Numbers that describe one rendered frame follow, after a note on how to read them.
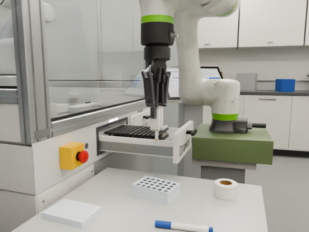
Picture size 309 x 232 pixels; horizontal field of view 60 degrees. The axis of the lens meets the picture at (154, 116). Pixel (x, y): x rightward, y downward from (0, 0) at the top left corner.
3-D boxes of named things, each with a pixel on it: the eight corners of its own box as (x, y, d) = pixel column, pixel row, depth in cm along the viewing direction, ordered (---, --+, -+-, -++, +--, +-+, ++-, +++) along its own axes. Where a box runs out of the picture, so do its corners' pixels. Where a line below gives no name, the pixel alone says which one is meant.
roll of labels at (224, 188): (214, 199, 80) (215, 186, 79) (213, 189, 87) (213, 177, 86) (238, 200, 79) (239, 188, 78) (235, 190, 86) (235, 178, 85)
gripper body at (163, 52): (161, 43, 70) (161, 79, 71) (175, 47, 77) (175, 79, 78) (137, 45, 73) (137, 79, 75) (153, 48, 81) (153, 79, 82)
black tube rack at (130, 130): (168, 142, 118) (168, 127, 117) (156, 152, 102) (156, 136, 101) (123, 138, 125) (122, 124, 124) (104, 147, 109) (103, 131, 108)
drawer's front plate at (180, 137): (192, 144, 121) (193, 120, 119) (177, 164, 94) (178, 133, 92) (189, 144, 121) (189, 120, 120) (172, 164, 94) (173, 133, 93)
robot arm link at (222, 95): (208, 115, 139) (208, 78, 136) (239, 116, 134) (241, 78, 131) (203, 119, 127) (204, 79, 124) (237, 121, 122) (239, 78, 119)
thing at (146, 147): (188, 142, 120) (188, 128, 119) (174, 158, 96) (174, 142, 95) (108, 135, 132) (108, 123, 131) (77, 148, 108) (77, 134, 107)
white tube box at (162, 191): (180, 194, 83) (180, 182, 83) (167, 205, 76) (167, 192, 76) (146, 186, 90) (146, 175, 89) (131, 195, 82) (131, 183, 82)
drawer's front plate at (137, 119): (152, 127, 160) (152, 109, 158) (133, 138, 133) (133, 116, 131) (149, 127, 161) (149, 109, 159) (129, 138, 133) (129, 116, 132)
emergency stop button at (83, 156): (90, 161, 86) (89, 148, 85) (82, 165, 82) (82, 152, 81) (82, 160, 86) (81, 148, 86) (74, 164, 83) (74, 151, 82)
